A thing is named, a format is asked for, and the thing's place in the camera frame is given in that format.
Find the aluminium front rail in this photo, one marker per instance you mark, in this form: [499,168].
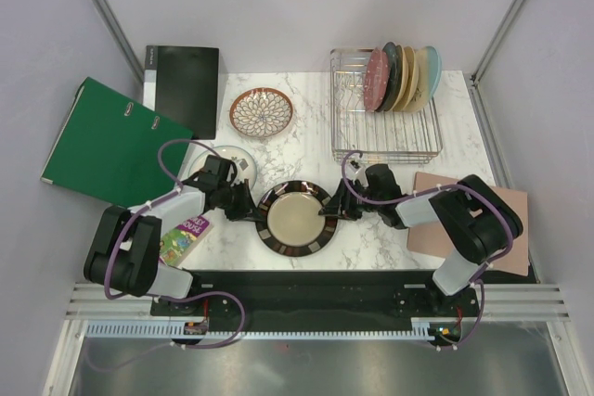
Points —
[504,303]

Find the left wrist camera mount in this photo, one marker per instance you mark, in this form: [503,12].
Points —
[242,164]

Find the pink cutting board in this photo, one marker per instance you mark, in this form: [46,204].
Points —
[433,240]

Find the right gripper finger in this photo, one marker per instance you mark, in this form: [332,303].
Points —
[343,214]
[333,207]

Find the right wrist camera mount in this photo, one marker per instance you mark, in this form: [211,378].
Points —
[355,172]

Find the light blue plate in rack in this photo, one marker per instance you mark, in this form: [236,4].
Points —
[435,69]

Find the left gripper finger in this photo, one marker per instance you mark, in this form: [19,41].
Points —
[243,199]
[251,215]

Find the dark teal plate in rack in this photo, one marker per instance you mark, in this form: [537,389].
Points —
[395,58]

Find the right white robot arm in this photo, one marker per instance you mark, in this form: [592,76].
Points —
[479,223]

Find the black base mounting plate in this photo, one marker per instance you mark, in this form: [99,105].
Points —
[322,300]

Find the green ring binder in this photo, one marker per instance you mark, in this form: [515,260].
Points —
[107,148]

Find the aluminium frame post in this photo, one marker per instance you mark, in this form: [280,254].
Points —
[115,29]
[504,27]

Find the white slotted cable duct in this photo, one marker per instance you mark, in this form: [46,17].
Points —
[180,330]

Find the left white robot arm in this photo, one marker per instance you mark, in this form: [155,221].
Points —
[124,255]

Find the cream plate in rack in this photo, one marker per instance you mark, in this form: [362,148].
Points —
[411,80]
[420,94]

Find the right aluminium frame post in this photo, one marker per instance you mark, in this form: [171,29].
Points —
[504,27]

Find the wire dish rack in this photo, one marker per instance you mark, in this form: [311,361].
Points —
[399,137]

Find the white strawberry pattern plate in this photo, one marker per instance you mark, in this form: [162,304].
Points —
[228,152]

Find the pink polka dot plate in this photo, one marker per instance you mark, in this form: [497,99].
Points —
[375,79]

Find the brown floral pattern plate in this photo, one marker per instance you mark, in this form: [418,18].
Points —
[261,112]

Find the black rimmed beige plate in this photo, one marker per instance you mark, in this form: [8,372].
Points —
[292,225]

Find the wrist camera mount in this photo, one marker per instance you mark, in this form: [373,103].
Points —
[242,164]
[355,172]

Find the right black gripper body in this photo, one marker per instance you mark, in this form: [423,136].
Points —
[352,204]

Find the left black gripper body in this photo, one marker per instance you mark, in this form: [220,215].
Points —
[225,197]

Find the left aluminium frame post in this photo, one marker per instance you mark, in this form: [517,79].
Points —
[115,29]

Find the purple children's book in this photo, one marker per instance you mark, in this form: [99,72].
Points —
[177,244]

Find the black binder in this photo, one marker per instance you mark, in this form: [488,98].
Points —
[182,84]

